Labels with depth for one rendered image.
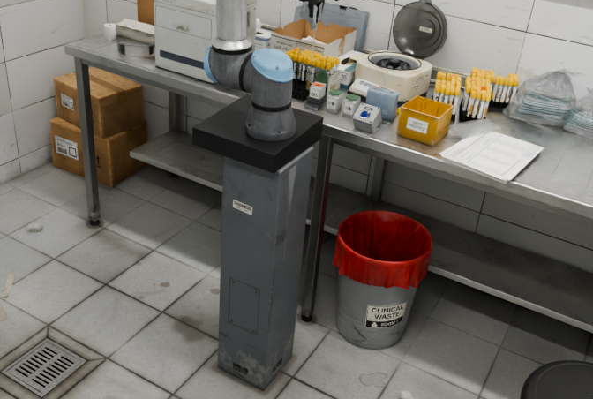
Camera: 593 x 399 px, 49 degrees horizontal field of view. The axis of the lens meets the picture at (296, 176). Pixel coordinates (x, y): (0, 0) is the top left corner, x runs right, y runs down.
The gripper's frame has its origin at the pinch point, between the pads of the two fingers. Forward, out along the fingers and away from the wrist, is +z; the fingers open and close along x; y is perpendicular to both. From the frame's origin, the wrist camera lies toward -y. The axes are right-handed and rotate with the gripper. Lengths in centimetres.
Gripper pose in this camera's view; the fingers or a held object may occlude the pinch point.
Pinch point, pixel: (314, 26)
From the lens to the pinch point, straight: 227.9
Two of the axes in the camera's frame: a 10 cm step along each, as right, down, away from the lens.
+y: -8.7, -3.0, 3.9
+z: -0.8, 8.7, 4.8
